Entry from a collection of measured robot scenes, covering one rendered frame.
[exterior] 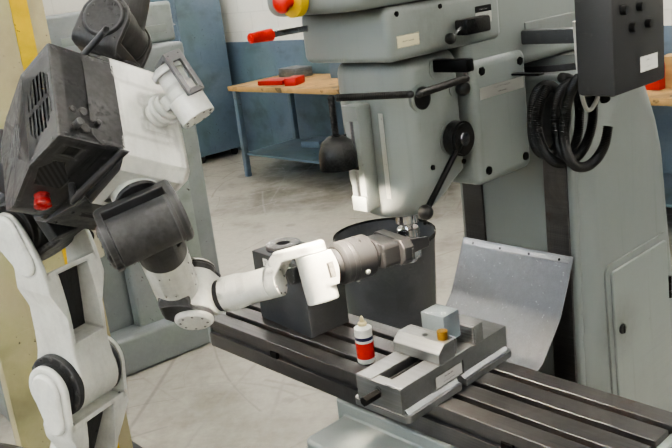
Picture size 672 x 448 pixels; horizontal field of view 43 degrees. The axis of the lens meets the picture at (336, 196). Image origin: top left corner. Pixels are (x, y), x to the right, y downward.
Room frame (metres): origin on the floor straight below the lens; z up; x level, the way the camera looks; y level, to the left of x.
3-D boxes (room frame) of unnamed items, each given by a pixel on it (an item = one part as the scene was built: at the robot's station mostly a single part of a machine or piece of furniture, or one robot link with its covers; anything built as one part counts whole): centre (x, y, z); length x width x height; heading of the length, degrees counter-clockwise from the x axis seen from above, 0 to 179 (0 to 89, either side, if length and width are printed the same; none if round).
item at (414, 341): (1.60, -0.14, 1.04); 0.12 x 0.06 x 0.04; 42
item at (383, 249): (1.64, -0.06, 1.23); 0.13 x 0.12 x 0.10; 30
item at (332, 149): (1.53, -0.01, 1.48); 0.07 x 0.07 x 0.06
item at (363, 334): (1.74, -0.02, 1.01); 0.04 x 0.04 x 0.11
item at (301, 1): (1.53, 0.03, 1.76); 0.06 x 0.02 x 0.06; 41
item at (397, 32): (1.71, -0.17, 1.68); 0.34 x 0.24 x 0.10; 131
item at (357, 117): (1.61, -0.06, 1.45); 0.04 x 0.04 x 0.21; 41
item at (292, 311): (2.02, 0.12, 1.05); 0.22 x 0.12 x 0.20; 37
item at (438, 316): (1.64, -0.19, 1.07); 0.06 x 0.05 x 0.06; 42
